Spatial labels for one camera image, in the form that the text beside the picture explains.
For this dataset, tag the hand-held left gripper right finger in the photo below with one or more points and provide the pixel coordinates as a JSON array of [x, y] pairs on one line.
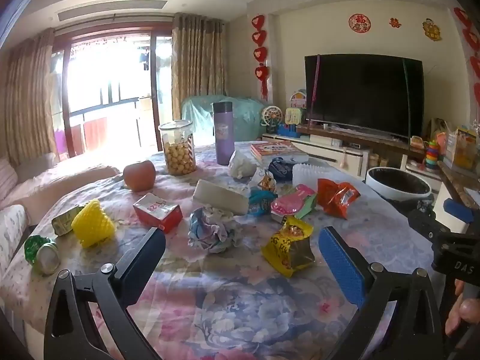
[[341, 266]]

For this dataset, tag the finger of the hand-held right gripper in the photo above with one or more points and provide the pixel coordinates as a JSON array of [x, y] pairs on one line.
[[457, 210], [425, 227]]

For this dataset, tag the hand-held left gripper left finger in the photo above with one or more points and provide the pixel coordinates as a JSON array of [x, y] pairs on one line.
[[144, 255]]

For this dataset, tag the red small carton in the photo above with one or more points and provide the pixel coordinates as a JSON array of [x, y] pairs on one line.
[[157, 212]]

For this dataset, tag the white trash bin black liner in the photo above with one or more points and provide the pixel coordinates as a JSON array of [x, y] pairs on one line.
[[397, 185]]

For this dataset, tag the yellow snack bag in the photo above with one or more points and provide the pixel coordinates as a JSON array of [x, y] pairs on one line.
[[288, 247]]

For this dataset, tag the yellow foam fruit net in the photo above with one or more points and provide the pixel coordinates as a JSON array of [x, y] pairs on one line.
[[93, 225]]

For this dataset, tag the light green packet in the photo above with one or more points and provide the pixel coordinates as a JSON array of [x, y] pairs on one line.
[[309, 206]]

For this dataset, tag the orange snack bag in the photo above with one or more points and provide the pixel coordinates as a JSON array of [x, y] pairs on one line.
[[335, 197]]

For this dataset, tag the paper ball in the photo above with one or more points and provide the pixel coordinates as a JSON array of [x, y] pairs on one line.
[[213, 230]]

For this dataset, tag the pink spoon-shaped packet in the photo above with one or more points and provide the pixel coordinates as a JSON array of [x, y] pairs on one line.
[[290, 201]]

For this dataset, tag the green yellow wrapper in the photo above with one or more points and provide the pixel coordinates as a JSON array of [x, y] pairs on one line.
[[63, 221]]

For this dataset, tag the white rectangular box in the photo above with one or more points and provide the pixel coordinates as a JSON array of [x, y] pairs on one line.
[[219, 197]]

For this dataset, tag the white pleated paper liners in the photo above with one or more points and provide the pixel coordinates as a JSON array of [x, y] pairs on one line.
[[307, 175]]

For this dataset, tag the blue spoon-shaped packet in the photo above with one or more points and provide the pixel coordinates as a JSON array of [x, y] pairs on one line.
[[261, 201]]

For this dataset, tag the green white can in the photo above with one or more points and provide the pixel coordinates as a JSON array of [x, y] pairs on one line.
[[41, 255]]

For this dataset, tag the small colourful snack wrapper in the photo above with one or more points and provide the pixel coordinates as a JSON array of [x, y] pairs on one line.
[[267, 182]]

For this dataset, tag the dark blue paper liner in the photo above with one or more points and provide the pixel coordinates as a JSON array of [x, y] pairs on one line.
[[280, 168]]

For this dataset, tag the white tissue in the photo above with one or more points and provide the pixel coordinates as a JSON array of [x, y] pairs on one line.
[[242, 165]]

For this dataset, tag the person's right hand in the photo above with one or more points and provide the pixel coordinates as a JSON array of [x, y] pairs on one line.
[[468, 309]]

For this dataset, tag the marble side counter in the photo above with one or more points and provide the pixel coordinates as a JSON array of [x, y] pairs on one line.
[[455, 182]]

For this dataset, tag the yellow box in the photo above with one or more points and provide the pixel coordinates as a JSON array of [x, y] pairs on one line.
[[463, 148]]

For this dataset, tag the orange toy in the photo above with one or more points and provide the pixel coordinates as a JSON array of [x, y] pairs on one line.
[[417, 142]]

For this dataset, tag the red apple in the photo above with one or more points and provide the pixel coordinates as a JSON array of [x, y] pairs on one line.
[[139, 175]]

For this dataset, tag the glass jar of snack balls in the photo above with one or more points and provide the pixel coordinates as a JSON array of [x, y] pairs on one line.
[[178, 152]]

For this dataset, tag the white television cabinet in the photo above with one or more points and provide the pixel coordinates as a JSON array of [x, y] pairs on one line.
[[322, 150]]

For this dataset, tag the pink sofa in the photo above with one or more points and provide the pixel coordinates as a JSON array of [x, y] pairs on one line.
[[48, 180]]

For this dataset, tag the colourful children's book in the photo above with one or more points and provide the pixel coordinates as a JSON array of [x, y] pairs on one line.
[[277, 150]]

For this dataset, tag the purple thermos bottle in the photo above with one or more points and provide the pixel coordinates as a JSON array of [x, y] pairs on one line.
[[223, 135]]

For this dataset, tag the blue toy blocks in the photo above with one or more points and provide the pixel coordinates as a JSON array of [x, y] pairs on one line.
[[288, 132]]

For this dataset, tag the black television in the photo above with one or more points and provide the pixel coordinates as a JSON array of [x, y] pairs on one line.
[[363, 93]]

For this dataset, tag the red heart hanging decoration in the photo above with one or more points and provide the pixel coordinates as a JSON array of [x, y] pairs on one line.
[[473, 63], [259, 54]]

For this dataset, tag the green toy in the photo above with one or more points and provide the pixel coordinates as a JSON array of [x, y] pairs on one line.
[[293, 116]]

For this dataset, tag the small desk fan toy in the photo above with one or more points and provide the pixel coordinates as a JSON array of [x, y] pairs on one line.
[[270, 118]]

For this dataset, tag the teal cover on furniture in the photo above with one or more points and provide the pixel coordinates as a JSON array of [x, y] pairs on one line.
[[243, 114]]

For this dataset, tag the toy house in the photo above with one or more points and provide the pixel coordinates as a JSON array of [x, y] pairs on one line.
[[298, 99]]

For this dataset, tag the glass balcony door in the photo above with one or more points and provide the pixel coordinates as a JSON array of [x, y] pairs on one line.
[[112, 82]]

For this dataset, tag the pink stick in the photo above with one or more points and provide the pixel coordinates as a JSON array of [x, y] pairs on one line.
[[317, 86]]

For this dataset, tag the beige curtain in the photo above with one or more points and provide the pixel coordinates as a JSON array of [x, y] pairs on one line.
[[198, 67], [26, 101]]

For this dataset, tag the round red paper-cut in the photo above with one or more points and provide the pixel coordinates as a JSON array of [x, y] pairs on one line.
[[357, 23]]

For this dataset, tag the yellow red wall decal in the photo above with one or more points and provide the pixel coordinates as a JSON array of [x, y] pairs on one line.
[[432, 29]]

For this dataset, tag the small red wall decal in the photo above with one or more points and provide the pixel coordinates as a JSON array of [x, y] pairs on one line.
[[395, 23]]

